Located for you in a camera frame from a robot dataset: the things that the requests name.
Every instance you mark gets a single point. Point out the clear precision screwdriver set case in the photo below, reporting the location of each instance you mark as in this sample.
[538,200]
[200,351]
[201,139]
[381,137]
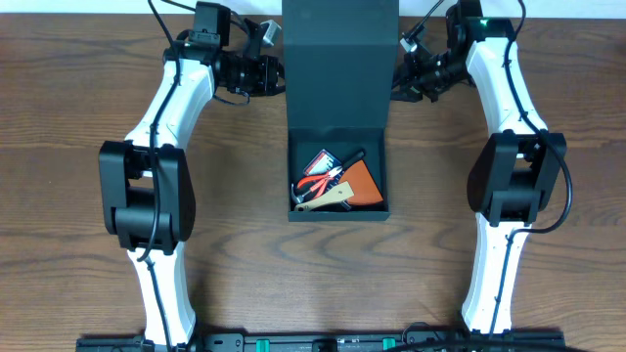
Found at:
[321,163]

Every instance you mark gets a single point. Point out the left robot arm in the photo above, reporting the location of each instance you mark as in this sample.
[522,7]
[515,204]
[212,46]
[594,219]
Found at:
[147,192]

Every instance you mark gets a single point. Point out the red black handled pliers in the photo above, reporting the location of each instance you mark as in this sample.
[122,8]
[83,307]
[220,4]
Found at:
[319,182]

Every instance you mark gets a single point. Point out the dark green gift box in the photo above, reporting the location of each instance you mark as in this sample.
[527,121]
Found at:
[339,63]

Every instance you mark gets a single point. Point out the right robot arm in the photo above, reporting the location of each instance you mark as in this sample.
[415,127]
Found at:
[515,174]

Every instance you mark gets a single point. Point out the orange scraper with wooden handle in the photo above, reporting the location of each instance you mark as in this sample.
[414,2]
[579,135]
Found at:
[356,187]

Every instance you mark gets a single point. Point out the red black handled hammer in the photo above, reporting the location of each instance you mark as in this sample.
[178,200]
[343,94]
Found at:
[302,195]

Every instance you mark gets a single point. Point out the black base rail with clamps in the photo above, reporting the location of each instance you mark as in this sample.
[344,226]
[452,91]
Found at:
[417,337]

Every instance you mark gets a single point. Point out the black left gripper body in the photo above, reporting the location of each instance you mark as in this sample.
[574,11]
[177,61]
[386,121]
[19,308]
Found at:
[274,76]

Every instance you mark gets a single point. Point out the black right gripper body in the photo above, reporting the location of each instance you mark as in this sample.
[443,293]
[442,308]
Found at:
[434,74]

